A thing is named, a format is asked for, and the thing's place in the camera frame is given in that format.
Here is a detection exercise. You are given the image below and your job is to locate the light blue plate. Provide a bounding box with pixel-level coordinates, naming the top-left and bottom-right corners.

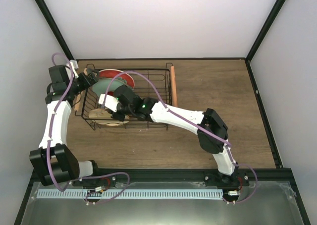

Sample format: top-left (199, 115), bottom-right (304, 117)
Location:
top-left (92, 78), bottom-right (124, 97)

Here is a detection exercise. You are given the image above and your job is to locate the beige floral plate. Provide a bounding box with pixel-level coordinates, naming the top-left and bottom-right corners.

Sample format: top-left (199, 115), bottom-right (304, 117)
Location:
top-left (88, 109), bottom-right (129, 126)

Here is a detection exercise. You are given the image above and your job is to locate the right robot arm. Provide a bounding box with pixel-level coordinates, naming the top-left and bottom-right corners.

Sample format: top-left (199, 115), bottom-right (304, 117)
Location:
top-left (102, 85), bottom-right (238, 187)

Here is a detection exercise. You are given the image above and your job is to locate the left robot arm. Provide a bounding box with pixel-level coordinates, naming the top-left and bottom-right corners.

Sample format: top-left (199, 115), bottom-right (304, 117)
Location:
top-left (29, 65), bottom-right (101, 187)

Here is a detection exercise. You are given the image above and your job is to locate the large red blue-flower plate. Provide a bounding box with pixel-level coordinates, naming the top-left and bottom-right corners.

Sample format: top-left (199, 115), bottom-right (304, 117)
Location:
top-left (99, 69), bottom-right (135, 89)

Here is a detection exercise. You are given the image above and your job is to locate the light blue slotted strip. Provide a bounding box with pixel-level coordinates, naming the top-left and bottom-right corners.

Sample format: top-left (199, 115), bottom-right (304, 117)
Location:
top-left (36, 189), bottom-right (223, 200)

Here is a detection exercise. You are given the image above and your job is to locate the metal front panel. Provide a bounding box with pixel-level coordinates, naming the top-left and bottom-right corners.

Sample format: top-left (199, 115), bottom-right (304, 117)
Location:
top-left (21, 181), bottom-right (304, 225)

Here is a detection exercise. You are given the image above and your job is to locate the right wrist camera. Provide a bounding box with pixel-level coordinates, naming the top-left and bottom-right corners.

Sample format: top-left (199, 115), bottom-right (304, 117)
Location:
top-left (98, 94), bottom-right (119, 112)

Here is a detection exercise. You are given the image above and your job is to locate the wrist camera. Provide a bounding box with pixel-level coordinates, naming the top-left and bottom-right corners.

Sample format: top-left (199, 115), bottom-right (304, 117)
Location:
top-left (70, 60), bottom-right (79, 71)
top-left (98, 94), bottom-right (119, 112)

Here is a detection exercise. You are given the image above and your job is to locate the black wire dish rack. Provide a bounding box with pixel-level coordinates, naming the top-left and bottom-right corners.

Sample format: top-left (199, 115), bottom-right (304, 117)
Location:
top-left (75, 63), bottom-right (177, 129)

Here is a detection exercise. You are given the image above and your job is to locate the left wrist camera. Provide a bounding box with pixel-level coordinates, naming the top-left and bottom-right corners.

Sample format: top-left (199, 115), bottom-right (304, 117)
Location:
top-left (70, 60), bottom-right (79, 71)

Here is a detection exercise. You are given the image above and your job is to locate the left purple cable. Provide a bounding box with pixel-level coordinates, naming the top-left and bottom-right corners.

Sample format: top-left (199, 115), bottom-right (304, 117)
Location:
top-left (46, 53), bottom-right (131, 205)

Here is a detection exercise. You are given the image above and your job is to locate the right wooden rack handle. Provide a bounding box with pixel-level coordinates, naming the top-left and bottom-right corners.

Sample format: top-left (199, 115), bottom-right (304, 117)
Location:
top-left (170, 65), bottom-right (178, 107)

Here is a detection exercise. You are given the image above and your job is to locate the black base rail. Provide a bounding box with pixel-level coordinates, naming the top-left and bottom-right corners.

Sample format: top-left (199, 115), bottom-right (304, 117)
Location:
top-left (71, 168), bottom-right (294, 187)

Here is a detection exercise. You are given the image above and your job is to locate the left black frame post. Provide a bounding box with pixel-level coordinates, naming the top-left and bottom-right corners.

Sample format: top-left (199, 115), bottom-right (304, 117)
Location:
top-left (34, 0), bottom-right (75, 59)

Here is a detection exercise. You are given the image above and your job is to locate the black frame post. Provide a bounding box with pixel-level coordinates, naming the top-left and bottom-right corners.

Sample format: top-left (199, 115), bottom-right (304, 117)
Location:
top-left (246, 0), bottom-right (294, 59)
top-left (34, 0), bottom-right (75, 59)

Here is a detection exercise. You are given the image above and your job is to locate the right black frame post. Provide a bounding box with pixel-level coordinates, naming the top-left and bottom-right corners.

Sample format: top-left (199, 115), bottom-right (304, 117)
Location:
top-left (246, 0), bottom-right (294, 59)

